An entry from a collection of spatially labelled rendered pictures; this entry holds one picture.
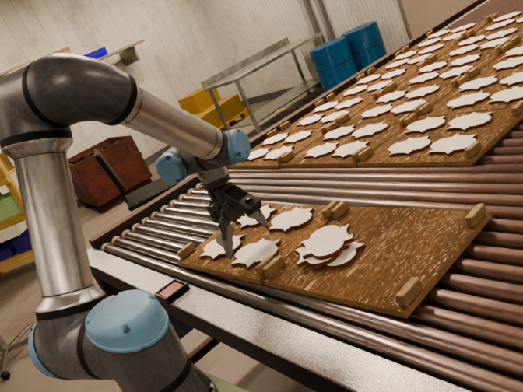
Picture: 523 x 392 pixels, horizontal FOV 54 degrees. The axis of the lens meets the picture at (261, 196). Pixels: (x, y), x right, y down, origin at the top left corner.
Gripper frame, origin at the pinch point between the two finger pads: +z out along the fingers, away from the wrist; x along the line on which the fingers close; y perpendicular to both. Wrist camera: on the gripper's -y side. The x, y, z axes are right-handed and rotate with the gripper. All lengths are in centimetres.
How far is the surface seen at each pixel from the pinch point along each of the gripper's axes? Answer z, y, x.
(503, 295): 7, -65, -3
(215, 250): 2.2, 16.7, 1.9
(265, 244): 2.4, -0.6, -3.5
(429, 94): 3, 11, -112
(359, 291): 4.1, -40.0, 5.9
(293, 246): 3.6, -8.9, -5.7
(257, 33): -26, 572, -530
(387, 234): 4.0, -33.3, -14.3
